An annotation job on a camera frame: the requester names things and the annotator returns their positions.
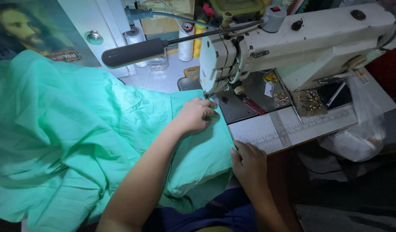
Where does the person's left hand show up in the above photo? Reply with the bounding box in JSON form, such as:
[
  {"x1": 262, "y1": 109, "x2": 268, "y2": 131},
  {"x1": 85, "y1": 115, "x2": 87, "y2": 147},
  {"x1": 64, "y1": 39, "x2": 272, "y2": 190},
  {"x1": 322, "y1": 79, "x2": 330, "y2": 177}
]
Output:
[{"x1": 174, "y1": 97, "x2": 221, "y2": 136}]

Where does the person's right hand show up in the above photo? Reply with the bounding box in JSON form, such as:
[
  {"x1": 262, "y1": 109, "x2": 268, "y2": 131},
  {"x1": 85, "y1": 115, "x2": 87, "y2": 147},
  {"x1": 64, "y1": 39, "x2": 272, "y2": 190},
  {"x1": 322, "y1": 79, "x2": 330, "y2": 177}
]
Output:
[{"x1": 230, "y1": 139, "x2": 268, "y2": 191}]

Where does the mint green fabric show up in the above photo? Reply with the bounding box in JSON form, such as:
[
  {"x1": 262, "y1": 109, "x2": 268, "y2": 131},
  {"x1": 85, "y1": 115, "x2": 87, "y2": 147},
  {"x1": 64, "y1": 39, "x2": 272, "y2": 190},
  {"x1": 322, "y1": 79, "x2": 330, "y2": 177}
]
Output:
[{"x1": 0, "y1": 50, "x2": 238, "y2": 232}]

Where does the person's dark blue clothing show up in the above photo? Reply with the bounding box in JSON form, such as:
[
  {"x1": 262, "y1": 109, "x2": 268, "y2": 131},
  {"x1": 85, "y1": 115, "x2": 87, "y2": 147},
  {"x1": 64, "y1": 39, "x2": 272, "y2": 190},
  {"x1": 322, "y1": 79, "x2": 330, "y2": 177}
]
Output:
[{"x1": 143, "y1": 187, "x2": 260, "y2": 232}]

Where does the measuring tape strip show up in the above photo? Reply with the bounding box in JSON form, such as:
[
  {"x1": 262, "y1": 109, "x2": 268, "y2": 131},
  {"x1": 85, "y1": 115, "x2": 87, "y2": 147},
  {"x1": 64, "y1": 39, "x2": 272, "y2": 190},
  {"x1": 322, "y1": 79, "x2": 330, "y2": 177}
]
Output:
[{"x1": 246, "y1": 106, "x2": 357, "y2": 148}]

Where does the clear plastic box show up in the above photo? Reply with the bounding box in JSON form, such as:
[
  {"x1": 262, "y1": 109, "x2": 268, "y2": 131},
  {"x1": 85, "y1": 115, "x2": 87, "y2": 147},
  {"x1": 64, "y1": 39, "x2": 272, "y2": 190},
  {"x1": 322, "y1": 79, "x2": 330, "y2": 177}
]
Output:
[{"x1": 148, "y1": 48, "x2": 169, "y2": 72}]

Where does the tall white thread spool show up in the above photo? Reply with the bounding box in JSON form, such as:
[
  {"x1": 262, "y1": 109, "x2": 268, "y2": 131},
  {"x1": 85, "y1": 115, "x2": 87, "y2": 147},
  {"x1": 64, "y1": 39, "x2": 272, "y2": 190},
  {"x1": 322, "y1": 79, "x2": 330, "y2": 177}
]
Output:
[{"x1": 178, "y1": 22, "x2": 195, "y2": 62}]

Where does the round dish of pins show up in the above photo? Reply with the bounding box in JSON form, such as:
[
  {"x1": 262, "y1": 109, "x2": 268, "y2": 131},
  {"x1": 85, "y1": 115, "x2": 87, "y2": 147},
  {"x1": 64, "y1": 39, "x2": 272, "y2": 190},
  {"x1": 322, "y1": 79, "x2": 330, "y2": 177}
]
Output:
[{"x1": 273, "y1": 92, "x2": 291, "y2": 107}]

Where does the yellow thread spool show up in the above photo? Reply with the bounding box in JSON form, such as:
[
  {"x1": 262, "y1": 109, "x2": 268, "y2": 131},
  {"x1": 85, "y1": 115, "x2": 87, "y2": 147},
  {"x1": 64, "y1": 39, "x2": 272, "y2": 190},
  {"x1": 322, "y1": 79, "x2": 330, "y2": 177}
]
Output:
[{"x1": 193, "y1": 19, "x2": 207, "y2": 59}]

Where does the thin metal rod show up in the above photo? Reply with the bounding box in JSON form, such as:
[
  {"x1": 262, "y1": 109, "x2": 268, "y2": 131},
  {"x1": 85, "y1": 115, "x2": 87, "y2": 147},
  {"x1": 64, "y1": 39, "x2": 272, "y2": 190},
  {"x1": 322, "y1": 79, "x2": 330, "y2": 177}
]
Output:
[{"x1": 275, "y1": 69, "x2": 304, "y2": 125}]

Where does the brown pin cushion with pins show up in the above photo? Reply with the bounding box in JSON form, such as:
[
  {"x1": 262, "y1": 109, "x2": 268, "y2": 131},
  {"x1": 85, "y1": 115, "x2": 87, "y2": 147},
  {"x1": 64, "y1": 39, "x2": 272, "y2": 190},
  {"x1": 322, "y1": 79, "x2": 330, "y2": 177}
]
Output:
[{"x1": 296, "y1": 89, "x2": 328, "y2": 117}]

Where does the dish of yellow chalk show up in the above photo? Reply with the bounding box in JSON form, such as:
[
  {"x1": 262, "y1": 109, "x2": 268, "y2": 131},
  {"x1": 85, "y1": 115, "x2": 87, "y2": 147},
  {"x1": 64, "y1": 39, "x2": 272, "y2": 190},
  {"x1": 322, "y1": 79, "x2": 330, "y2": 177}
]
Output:
[{"x1": 263, "y1": 72, "x2": 279, "y2": 86}]

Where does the grey gooseneck lamp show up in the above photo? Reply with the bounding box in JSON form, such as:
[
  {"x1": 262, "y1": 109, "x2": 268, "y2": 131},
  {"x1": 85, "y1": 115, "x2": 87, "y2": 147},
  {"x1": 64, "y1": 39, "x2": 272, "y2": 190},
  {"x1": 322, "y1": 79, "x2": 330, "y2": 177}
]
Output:
[{"x1": 101, "y1": 5, "x2": 287, "y2": 69}]

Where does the short white thread spool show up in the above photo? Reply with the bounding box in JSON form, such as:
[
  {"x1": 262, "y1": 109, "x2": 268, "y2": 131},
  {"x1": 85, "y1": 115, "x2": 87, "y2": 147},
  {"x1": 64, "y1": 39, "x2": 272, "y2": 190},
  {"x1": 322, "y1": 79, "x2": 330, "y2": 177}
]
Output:
[{"x1": 125, "y1": 26, "x2": 149, "y2": 68}]

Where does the cardboard box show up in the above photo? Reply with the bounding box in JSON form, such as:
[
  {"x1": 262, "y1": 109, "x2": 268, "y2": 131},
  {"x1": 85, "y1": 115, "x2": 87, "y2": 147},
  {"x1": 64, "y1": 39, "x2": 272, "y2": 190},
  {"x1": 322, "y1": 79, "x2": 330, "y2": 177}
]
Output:
[{"x1": 138, "y1": 0, "x2": 196, "y2": 37}]

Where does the white stylus pen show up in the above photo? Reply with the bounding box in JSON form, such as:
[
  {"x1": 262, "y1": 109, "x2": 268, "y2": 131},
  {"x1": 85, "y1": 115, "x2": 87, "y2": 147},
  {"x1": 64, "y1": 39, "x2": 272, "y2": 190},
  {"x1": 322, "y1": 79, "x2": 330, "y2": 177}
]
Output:
[{"x1": 326, "y1": 82, "x2": 347, "y2": 107}]

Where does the black tablet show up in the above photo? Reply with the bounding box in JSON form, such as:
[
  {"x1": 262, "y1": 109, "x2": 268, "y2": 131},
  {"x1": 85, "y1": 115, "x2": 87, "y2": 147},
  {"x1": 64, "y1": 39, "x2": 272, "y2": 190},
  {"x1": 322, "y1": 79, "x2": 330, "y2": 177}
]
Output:
[{"x1": 315, "y1": 82, "x2": 353, "y2": 110}]

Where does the clear plastic bag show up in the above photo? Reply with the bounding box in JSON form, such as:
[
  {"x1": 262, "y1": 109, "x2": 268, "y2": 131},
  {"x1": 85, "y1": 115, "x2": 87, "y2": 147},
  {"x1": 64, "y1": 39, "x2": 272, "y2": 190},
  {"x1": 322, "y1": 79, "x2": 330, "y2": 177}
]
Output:
[{"x1": 318, "y1": 75, "x2": 387, "y2": 162}]

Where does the green plastic tray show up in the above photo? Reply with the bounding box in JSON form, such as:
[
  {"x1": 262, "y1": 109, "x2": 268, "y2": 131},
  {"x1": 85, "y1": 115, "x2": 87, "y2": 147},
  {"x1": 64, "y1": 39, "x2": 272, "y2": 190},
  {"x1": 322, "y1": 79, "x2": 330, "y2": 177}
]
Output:
[{"x1": 210, "y1": 0, "x2": 267, "y2": 15}]

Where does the silver door knob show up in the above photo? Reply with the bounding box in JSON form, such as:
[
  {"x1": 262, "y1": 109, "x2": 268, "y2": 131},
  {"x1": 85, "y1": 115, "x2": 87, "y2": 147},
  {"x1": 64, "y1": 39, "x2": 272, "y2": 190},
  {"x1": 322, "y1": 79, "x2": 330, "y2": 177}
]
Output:
[{"x1": 87, "y1": 30, "x2": 104, "y2": 46}]

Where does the white sewing machine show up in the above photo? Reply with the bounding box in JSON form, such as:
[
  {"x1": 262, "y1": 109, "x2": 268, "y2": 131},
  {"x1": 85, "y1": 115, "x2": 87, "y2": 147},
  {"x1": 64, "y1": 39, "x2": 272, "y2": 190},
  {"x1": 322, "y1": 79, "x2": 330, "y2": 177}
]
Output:
[{"x1": 199, "y1": 3, "x2": 396, "y2": 99}]

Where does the portrait poster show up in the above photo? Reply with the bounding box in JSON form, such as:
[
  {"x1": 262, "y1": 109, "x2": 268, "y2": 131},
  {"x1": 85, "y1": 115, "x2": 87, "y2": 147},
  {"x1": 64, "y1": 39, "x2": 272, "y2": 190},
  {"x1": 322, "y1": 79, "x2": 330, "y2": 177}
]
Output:
[{"x1": 0, "y1": 0, "x2": 102, "y2": 68}]

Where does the red handled tool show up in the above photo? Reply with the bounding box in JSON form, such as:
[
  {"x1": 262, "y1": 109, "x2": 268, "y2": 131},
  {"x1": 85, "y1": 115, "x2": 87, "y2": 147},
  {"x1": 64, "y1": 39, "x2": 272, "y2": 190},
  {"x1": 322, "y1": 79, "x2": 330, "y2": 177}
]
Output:
[{"x1": 239, "y1": 93, "x2": 266, "y2": 116}]

